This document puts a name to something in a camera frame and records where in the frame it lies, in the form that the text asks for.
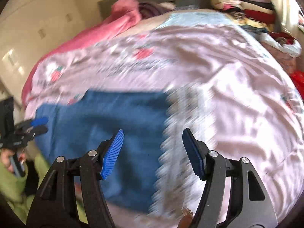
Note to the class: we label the cream curtain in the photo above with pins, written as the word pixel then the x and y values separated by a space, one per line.
pixel 287 4

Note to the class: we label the pink quilt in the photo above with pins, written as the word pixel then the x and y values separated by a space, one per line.
pixel 99 33

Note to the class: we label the bright red cloth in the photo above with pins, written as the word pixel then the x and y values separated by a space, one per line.
pixel 298 80

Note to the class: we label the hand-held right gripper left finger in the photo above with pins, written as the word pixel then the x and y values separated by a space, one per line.
pixel 111 154

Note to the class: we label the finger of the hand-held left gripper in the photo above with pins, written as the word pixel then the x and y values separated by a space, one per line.
pixel 38 131
pixel 40 121

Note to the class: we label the pink printed bedsheet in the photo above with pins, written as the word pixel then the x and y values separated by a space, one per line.
pixel 237 87

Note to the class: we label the white plastic bag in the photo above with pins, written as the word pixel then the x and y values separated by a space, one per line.
pixel 292 49

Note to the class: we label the light blue towel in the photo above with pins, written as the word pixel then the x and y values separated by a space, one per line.
pixel 197 19

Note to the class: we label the blue denim pants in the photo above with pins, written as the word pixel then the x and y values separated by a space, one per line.
pixel 99 116

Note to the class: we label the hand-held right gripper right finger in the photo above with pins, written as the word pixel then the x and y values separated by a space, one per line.
pixel 193 152

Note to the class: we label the person's left hand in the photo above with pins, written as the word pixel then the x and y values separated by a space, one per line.
pixel 7 162

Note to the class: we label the purple striped garment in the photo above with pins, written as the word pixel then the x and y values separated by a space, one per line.
pixel 152 9

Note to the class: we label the dark red garment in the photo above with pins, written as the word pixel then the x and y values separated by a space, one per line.
pixel 283 38

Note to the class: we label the stack of folded clothes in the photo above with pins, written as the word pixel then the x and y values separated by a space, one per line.
pixel 249 4

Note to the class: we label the cream wardrobe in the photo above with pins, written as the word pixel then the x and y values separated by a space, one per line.
pixel 35 16

